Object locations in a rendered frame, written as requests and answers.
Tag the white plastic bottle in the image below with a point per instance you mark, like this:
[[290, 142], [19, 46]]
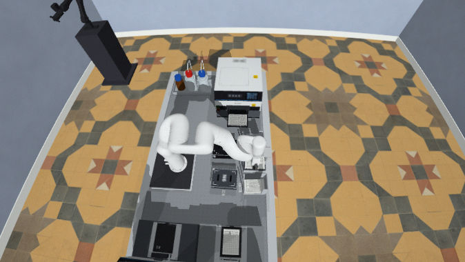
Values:
[[204, 85], [192, 85]]

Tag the brown glass bottle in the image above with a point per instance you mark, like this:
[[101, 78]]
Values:
[[180, 86]]

